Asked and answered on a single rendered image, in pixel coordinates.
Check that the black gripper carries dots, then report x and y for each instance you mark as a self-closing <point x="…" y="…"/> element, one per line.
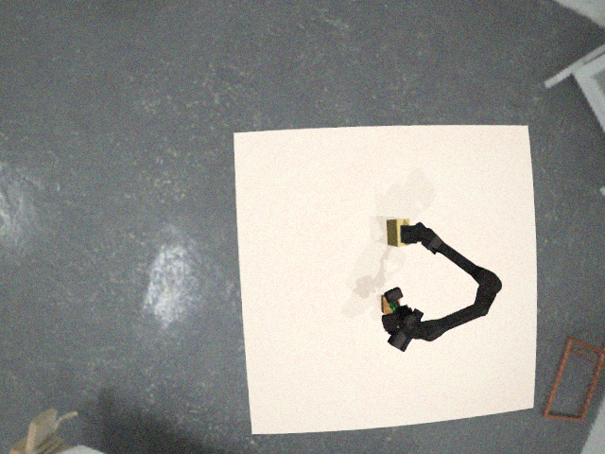
<point x="392" y="296"/>

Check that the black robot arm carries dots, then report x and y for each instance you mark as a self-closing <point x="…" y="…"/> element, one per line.
<point x="489" y="286"/>

